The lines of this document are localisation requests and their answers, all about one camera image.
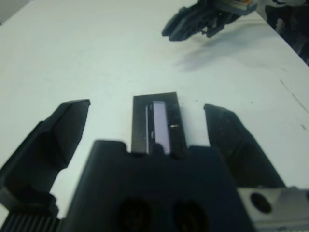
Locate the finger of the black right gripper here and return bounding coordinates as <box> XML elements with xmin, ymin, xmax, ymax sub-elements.
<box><xmin>162</xmin><ymin>6</ymin><xmax>206</xmax><ymax>36</ymax></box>
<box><xmin>169</xmin><ymin>16</ymin><xmax>211</xmax><ymax>41</ymax></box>

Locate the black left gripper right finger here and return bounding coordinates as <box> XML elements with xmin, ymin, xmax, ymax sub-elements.
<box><xmin>204</xmin><ymin>103</ymin><xmax>287</xmax><ymax>189</ymax></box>

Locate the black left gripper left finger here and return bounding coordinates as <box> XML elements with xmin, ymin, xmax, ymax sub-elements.
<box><xmin>0</xmin><ymin>99</ymin><xmax>91</xmax><ymax>218</ymax></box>

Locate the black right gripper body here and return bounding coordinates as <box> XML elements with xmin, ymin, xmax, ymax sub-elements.
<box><xmin>193</xmin><ymin>0</ymin><xmax>259</xmax><ymax>38</ymax></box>

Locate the black printed box lid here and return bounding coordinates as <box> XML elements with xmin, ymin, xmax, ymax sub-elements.
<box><xmin>132</xmin><ymin>91</ymin><xmax>189</xmax><ymax>160</ymax></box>

